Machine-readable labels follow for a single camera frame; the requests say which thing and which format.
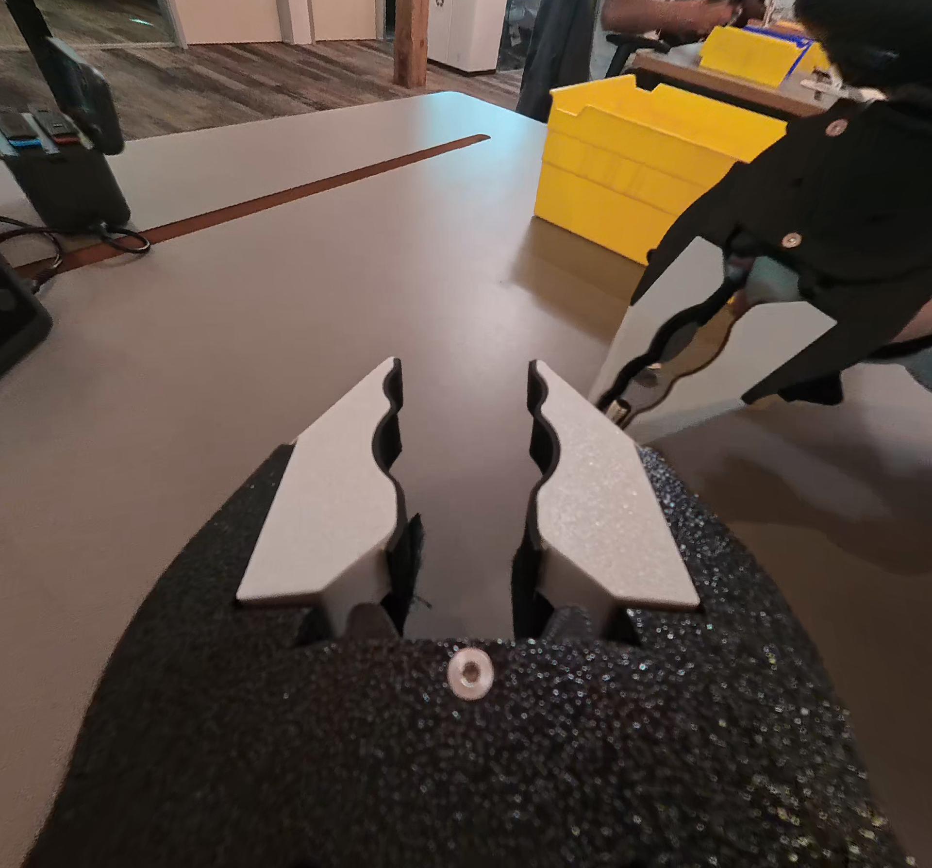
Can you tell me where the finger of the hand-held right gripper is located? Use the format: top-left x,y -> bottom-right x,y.
617,302 -> 837,445
588,234 -> 731,410

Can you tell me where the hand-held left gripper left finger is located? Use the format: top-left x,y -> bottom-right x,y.
234,356 -> 425,642

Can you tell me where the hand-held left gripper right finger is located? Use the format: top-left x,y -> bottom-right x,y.
512,360 -> 701,642

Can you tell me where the yellow plastic bin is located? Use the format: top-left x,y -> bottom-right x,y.
546,74 -> 789,192
533,176 -> 682,266
539,153 -> 711,221

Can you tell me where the yellow bin with blue label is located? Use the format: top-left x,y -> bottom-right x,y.
698,23 -> 832,90

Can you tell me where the wooden desk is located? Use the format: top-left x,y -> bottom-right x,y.
631,45 -> 838,120

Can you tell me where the black office chair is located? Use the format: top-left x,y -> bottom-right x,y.
604,33 -> 672,80

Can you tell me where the dark hanging cloth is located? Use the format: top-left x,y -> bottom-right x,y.
516,0 -> 607,124

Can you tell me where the white recycling bin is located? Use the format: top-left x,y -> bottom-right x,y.
428,0 -> 518,77

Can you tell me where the black flat device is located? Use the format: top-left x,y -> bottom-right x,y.
0,255 -> 54,377

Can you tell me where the black charging station box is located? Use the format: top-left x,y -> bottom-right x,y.
0,107 -> 133,235

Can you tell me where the black handheld device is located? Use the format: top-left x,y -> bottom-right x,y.
45,36 -> 126,157

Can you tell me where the black stand pole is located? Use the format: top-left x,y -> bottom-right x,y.
0,0 -> 55,64

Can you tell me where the black cable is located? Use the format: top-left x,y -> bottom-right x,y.
0,218 -> 152,297

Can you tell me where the wooden post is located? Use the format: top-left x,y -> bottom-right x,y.
393,0 -> 436,90

